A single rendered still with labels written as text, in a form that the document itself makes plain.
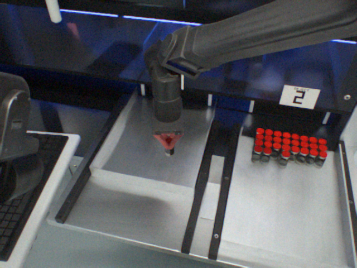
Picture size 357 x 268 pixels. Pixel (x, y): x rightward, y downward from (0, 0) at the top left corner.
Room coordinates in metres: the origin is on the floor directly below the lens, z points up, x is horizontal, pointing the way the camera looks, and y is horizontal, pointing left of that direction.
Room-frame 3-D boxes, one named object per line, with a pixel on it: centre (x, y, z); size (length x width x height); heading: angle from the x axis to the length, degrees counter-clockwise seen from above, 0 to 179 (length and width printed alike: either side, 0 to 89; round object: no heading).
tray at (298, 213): (0.43, -0.25, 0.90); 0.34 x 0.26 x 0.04; 165
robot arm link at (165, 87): (0.51, 0.03, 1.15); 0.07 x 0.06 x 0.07; 14
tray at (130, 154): (0.62, 0.05, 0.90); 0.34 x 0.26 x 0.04; 166
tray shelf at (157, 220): (0.51, -0.09, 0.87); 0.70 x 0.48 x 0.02; 76
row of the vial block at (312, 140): (0.58, -0.29, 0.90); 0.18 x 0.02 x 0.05; 75
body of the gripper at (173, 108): (0.51, 0.03, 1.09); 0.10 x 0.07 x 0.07; 2
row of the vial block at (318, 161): (0.54, -0.28, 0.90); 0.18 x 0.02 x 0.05; 75
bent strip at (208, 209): (0.44, -0.08, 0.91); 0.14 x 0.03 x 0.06; 167
